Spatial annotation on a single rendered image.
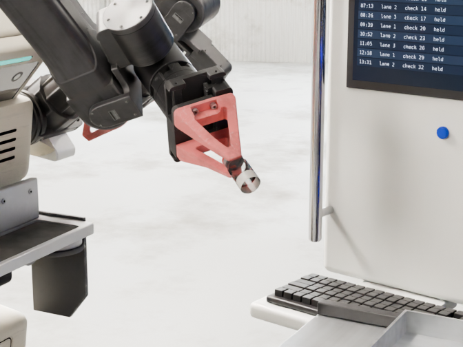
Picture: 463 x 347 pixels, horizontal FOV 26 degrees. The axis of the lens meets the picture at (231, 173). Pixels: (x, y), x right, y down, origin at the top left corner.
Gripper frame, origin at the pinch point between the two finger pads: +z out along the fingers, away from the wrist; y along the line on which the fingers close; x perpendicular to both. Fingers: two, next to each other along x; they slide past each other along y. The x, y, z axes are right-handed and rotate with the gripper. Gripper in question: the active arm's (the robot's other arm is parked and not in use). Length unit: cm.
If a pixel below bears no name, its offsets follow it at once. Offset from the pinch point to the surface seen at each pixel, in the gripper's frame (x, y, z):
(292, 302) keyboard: 26, -68, -32
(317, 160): 41, -56, -51
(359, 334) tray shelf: 23, -49, -8
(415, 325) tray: 31, -48, -5
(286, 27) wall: 427, -568, -759
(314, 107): 43, -47, -55
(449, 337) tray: 34, -47, 0
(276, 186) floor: 173, -332, -309
